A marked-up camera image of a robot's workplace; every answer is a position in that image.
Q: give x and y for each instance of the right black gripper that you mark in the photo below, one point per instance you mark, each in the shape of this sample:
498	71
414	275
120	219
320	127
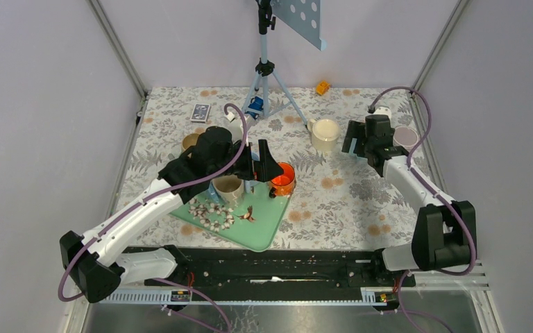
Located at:
355	130

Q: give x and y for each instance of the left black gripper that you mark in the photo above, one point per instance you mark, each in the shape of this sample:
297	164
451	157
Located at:
263	170

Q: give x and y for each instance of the orange mug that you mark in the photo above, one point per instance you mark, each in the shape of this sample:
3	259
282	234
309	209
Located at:
284	184

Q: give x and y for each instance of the seahorse pattern mug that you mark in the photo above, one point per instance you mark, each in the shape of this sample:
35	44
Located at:
230	189

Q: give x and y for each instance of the lilac mug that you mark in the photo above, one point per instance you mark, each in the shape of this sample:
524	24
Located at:
406	137

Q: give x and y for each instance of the blue butterfly mug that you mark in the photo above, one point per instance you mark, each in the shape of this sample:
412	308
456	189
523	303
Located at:
213	195

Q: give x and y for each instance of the beige mug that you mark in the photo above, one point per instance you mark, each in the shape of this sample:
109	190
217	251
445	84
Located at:
189	141

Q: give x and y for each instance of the light blue faceted mug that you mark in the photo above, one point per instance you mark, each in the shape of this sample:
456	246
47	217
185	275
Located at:
353	147

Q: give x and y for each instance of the light blue ribbed mug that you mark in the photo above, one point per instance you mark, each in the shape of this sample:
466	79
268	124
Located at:
248	186

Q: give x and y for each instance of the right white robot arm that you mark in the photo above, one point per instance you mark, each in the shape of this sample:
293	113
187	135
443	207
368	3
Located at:
445	231

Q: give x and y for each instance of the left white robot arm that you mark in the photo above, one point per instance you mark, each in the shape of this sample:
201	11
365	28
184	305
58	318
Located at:
95	260

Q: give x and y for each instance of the cream ribbed mug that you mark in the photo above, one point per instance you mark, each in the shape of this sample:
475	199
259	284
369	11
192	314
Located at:
324	134

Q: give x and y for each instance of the orange toy block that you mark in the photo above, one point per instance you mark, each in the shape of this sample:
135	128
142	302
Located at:
322	87

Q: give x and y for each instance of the green floral tray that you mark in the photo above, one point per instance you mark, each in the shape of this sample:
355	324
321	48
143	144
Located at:
252	224

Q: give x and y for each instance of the blue toy car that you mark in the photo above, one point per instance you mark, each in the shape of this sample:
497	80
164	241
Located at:
256	106

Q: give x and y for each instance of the floral tablecloth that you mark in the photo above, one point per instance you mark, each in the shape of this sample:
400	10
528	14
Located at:
339	202

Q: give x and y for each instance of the playing card deck box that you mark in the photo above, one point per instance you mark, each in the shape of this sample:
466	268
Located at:
200	113

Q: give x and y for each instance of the blue tripod stand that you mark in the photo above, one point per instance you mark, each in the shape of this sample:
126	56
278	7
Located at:
266	68

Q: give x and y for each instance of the perforated blue calibration plate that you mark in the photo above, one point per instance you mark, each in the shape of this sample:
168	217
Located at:
304	17

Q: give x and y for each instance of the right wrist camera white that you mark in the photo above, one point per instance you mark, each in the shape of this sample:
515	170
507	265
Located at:
383	110

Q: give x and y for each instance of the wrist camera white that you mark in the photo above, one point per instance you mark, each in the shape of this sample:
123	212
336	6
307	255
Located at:
383	110
235	125

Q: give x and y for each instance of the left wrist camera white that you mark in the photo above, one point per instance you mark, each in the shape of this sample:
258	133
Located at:
235	125

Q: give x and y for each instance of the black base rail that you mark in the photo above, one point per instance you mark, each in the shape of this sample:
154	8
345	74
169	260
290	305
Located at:
281	275

